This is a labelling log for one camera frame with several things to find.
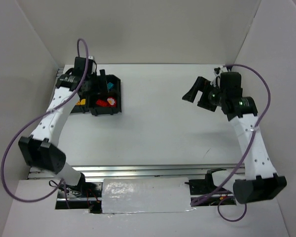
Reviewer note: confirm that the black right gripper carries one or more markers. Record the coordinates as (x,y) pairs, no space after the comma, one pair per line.
(204,93)

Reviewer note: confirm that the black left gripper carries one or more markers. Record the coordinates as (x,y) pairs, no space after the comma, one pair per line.
(96,82)

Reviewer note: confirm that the teal long lego brick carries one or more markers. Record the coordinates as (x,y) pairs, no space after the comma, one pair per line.
(110,85)

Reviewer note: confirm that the red long lego brick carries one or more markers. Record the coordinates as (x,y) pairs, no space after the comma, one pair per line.
(102,103)

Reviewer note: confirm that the red flower print lego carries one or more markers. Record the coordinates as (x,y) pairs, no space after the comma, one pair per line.
(112,101)

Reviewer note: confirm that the yellow oval lego brick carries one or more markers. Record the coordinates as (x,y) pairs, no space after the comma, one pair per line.
(82,102)

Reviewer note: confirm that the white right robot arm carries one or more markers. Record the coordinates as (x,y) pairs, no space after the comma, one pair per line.
(261,181)

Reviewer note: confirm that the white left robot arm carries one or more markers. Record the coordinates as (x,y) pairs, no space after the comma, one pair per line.
(40,149)

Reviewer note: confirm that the black four-compartment sorting tray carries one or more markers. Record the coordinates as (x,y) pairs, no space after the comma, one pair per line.
(91,107)

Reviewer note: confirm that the white cover panel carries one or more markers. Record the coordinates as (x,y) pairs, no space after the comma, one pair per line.
(147,195)

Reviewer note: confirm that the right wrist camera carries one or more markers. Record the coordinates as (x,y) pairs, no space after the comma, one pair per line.
(217,72)

